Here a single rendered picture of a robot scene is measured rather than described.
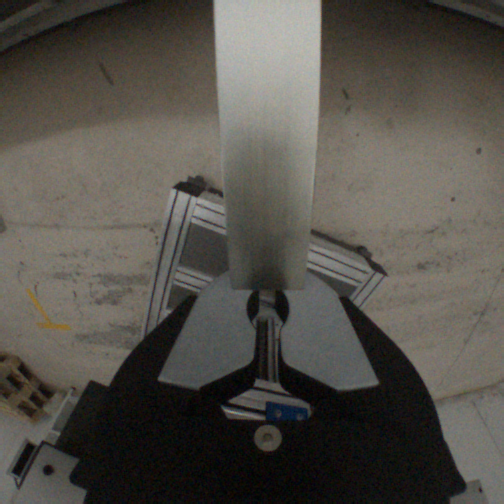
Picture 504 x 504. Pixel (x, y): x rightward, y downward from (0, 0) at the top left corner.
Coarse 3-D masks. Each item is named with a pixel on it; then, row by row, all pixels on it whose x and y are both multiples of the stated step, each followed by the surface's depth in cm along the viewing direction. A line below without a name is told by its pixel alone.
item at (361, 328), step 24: (360, 312) 8; (360, 336) 7; (384, 336) 7; (384, 360) 6; (408, 360) 6; (384, 384) 6; (408, 384) 6; (360, 408) 5; (384, 408) 5; (408, 408) 5; (432, 408) 5; (408, 432) 4; (432, 432) 4; (432, 456) 4; (456, 480) 3
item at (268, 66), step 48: (240, 0) 5; (288, 0) 5; (240, 48) 5; (288, 48) 5; (240, 96) 6; (288, 96) 6; (240, 144) 7; (288, 144) 7; (240, 192) 8; (288, 192) 7; (240, 240) 8; (288, 240) 8; (240, 288) 9; (288, 288) 9
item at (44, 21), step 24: (72, 0) 47; (96, 0) 48; (120, 0) 51; (144, 0) 57; (432, 0) 46; (456, 0) 42; (480, 0) 40; (24, 24) 48; (48, 24) 52; (0, 48) 54
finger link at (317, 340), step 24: (312, 288) 10; (288, 312) 8; (312, 312) 8; (336, 312) 8; (288, 336) 7; (312, 336) 7; (336, 336) 7; (288, 360) 7; (312, 360) 7; (336, 360) 6; (360, 360) 6; (288, 384) 7; (312, 384) 6; (336, 384) 6; (360, 384) 6; (312, 408) 8
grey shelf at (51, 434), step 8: (64, 400) 184; (72, 400) 188; (64, 408) 181; (72, 408) 191; (56, 416) 168; (64, 416) 179; (56, 424) 167; (64, 424) 175; (48, 432) 154; (56, 432) 154; (48, 440) 152; (56, 440) 160; (16, 488) 105
